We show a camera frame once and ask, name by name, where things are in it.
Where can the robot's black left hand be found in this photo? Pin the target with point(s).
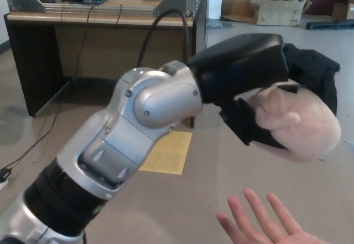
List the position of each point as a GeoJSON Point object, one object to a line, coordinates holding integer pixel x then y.
{"type": "Point", "coordinates": [243, 64]}

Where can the person's bare hand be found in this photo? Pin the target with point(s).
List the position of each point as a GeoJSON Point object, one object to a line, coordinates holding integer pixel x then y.
{"type": "Point", "coordinates": [276, 227]}

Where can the pink plush dumpling toy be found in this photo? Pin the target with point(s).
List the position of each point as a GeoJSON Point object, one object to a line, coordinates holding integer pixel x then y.
{"type": "Point", "coordinates": [307, 127]}

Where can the robot's silver left arm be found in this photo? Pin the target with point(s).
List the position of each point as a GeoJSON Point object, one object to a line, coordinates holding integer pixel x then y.
{"type": "Point", "coordinates": [138, 111]}

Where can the clear plastic bag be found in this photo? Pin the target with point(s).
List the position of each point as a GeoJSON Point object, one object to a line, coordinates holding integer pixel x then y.
{"type": "Point", "coordinates": [221, 24]}

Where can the flattened cardboard sheet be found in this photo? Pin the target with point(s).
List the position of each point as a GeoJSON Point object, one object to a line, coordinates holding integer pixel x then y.
{"type": "Point", "coordinates": [238, 11]}

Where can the large open cardboard box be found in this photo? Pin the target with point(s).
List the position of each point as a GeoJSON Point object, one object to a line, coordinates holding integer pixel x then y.
{"type": "Point", "coordinates": [279, 13]}

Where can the dark blue long bar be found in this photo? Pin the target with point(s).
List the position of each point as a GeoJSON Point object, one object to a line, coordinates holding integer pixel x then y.
{"type": "Point", "coordinates": [330, 25]}

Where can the pale blue sheet scrap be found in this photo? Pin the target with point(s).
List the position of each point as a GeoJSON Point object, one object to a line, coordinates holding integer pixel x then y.
{"type": "Point", "coordinates": [349, 144]}

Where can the small cardboard box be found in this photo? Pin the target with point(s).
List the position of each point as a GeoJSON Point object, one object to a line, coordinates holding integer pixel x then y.
{"type": "Point", "coordinates": [343, 13]}

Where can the yellow paper sheet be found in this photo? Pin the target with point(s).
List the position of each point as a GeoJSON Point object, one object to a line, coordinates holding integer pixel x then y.
{"type": "Point", "coordinates": [168, 155]}

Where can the wooden desk with black sides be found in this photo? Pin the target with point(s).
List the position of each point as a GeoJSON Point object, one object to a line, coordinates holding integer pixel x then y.
{"type": "Point", "coordinates": [110, 47]}

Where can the black power adapter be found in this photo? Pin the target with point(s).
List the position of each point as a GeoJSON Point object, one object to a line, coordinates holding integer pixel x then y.
{"type": "Point", "coordinates": [5, 174]}

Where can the white power strip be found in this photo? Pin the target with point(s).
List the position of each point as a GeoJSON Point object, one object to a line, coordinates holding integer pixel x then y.
{"type": "Point", "coordinates": [3, 186]}

